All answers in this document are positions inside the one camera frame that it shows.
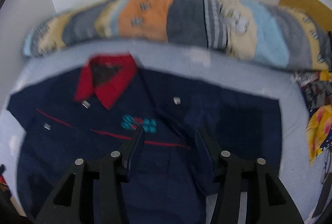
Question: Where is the navy shirt with red collar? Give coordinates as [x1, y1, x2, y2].
[7, 54, 282, 223]

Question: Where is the colourful patterned cloth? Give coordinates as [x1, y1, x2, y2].
[293, 71, 332, 165]

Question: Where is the patchwork striped pillow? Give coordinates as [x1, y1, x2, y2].
[22, 0, 331, 71]

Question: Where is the wooden headboard panel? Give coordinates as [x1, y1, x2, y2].
[279, 0, 332, 31]

